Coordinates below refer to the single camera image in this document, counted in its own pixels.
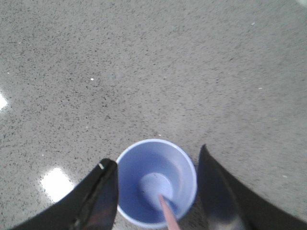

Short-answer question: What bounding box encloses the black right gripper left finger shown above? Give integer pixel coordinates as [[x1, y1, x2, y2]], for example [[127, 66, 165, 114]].
[[15, 158, 118, 230]]

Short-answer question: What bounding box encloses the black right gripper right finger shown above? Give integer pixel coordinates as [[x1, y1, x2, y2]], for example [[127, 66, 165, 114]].
[[197, 145, 307, 230]]

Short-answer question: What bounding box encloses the pink chopstick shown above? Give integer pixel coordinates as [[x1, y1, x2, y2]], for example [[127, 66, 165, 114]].
[[158, 195, 181, 230]]

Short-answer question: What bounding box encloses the blue plastic cup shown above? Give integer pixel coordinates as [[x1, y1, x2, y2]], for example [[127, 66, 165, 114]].
[[117, 138, 197, 229]]

